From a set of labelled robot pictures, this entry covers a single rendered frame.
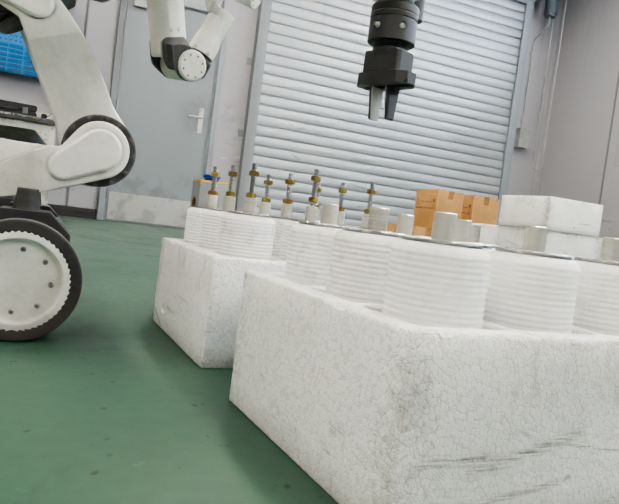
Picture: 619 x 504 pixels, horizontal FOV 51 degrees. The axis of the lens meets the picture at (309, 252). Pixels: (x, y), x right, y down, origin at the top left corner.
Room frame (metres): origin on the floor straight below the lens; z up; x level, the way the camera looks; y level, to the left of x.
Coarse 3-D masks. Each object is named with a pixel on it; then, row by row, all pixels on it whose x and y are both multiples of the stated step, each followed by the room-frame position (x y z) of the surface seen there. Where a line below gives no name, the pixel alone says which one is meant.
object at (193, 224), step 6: (192, 210) 1.29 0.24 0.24; (198, 210) 1.28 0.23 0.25; (204, 210) 1.28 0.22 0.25; (186, 216) 1.31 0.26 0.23; (192, 216) 1.29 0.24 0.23; (198, 216) 1.28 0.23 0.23; (186, 222) 1.30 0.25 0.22; (192, 222) 1.29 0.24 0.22; (198, 222) 1.28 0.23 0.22; (186, 228) 1.30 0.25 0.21; (192, 228) 1.28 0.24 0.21; (198, 228) 1.28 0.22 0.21; (186, 234) 1.29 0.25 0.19; (192, 234) 1.28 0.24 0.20; (198, 234) 1.28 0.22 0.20; (186, 240) 1.29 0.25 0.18; (192, 240) 1.28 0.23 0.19; (198, 240) 1.28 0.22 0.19
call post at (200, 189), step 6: (192, 186) 1.51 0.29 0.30; (198, 186) 1.46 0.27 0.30; (204, 186) 1.46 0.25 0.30; (210, 186) 1.46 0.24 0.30; (216, 186) 1.47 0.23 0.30; (222, 186) 1.47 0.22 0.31; (228, 186) 1.48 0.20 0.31; (192, 192) 1.51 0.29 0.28; (198, 192) 1.46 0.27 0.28; (204, 192) 1.46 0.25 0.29; (222, 192) 1.47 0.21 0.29; (192, 198) 1.50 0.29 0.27; (198, 198) 1.45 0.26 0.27; (204, 198) 1.46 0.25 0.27; (222, 198) 1.47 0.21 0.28; (198, 204) 1.45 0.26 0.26; (204, 204) 1.46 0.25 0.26; (222, 204) 1.48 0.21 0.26
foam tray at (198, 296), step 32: (160, 256) 1.35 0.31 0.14; (192, 256) 1.12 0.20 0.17; (224, 256) 1.04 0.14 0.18; (160, 288) 1.32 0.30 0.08; (192, 288) 1.10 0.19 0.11; (224, 288) 1.02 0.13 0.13; (160, 320) 1.29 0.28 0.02; (192, 320) 1.08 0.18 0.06; (224, 320) 1.02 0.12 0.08; (192, 352) 1.06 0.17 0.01; (224, 352) 1.02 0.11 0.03
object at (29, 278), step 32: (0, 224) 1.01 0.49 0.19; (32, 224) 1.02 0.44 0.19; (0, 256) 1.02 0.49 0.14; (32, 256) 1.04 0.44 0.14; (64, 256) 1.04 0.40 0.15; (0, 288) 1.02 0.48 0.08; (32, 288) 1.04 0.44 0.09; (64, 288) 1.05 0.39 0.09; (0, 320) 1.02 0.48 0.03; (32, 320) 1.04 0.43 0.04; (64, 320) 1.05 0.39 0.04
